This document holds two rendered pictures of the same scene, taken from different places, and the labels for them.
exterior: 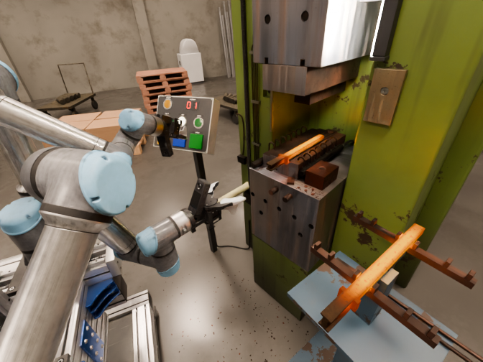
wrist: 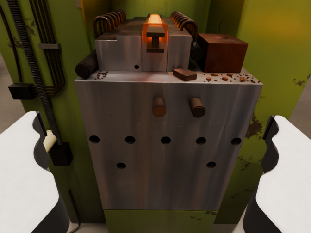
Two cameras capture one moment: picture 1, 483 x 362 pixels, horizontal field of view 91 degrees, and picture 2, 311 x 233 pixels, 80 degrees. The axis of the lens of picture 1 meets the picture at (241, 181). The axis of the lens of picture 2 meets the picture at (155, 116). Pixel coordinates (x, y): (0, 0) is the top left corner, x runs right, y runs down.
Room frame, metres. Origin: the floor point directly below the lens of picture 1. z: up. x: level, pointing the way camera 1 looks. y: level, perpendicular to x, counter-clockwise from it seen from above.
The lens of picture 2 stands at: (0.64, 0.11, 1.06)
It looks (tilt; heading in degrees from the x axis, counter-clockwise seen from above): 33 degrees down; 311
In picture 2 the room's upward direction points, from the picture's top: 1 degrees clockwise
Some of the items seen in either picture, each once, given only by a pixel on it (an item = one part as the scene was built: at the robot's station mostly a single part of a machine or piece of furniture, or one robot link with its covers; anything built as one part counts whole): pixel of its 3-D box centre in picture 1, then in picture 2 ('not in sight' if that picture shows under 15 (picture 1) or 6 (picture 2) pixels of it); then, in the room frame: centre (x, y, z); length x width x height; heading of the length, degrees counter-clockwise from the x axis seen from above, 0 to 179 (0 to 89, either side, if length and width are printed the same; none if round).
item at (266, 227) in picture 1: (310, 195); (161, 108); (1.04, -0.38, 0.69); 0.56 x 0.38 x 0.45; 132
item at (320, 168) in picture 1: (321, 174); (217, 52); (0.84, -0.34, 0.95); 0.12 x 0.09 x 0.07; 132
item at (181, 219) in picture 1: (181, 223); not in sight; (0.56, 0.20, 0.98); 0.08 x 0.05 x 0.08; 42
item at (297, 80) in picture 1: (313, 70); not in sight; (1.07, -0.33, 1.32); 0.42 x 0.20 x 0.10; 132
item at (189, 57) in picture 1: (189, 62); not in sight; (8.45, 1.42, 0.63); 0.66 x 0.54 x 1.26; 114
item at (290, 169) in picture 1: (305, 149); (146, 35); (1.07, -0.33, 0.96); 0.42 x 0.20 x 0.09; 132
